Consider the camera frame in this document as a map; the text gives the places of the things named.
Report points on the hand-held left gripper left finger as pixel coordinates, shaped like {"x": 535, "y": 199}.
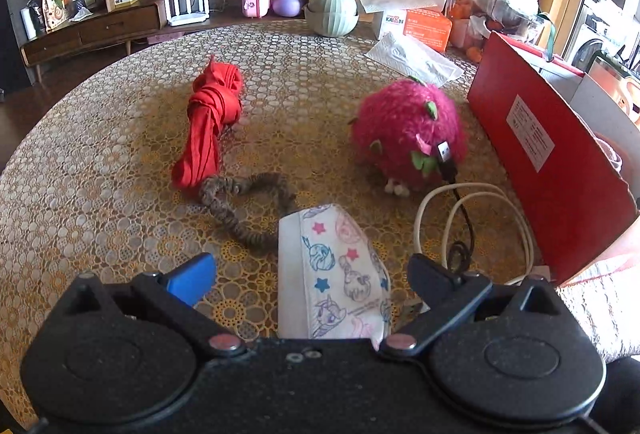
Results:
{"x": 192, "y": 278}

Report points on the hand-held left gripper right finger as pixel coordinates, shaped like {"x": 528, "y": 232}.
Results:
{"x": 434, "y": 278}

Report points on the brown hair scrunchie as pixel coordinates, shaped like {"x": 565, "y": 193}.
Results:
{"x": 235, "y": 221}

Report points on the printed face mask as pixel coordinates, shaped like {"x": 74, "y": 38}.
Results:
{"x": 330, "y": 274}

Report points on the red cardboard shoe box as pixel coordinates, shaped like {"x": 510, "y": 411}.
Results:
{"x": 565, "y": 194}

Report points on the pink plush toy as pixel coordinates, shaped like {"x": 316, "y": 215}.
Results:
{"x": 400, "y": 123}

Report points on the knotted red cloth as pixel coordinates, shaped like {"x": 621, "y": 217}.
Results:
{"x": 210, "y": 113}

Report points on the clear plastic tissue packet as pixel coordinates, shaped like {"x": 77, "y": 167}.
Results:
{"x": 415, "y": 58}

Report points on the orange white tissue box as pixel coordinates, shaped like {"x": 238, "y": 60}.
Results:
{"x": 425, "y": 28}

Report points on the white router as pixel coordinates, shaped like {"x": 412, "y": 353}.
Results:
{"x": 187, "y": 17}

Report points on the wooden tv cabinet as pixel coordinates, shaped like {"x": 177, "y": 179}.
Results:
{"x": 115, "y": 26}

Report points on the small orange desktop bin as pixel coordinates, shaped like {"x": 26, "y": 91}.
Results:
{"x": 620, "y": 88}

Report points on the green ribbon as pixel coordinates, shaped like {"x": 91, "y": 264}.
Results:
{"x": 550, "y": 33}

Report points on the plastic bag of fruit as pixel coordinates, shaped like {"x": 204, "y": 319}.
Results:
{"x": 462, "y": 8}

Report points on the small white yellow box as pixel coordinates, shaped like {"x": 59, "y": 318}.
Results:
{"x": 122, "y": 1}

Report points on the green melon-shaped bowl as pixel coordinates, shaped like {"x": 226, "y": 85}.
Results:
{"x": 331, "y": 11}

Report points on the black cabinet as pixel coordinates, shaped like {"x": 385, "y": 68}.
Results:
{"x": 12, "y": 38}

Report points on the white paper roll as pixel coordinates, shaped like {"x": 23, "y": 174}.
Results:
{"x": 29, "y": 23}

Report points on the patterned paper bag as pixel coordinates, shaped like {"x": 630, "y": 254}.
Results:
{"x": 55, "y": 8}

